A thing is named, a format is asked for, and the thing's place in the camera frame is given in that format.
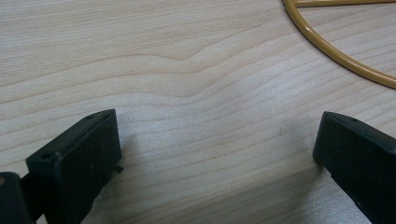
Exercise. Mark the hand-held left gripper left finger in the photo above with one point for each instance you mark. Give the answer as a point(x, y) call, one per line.
point(81, 161)

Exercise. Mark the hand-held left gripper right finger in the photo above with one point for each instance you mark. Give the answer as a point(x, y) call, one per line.
point(358, 155)

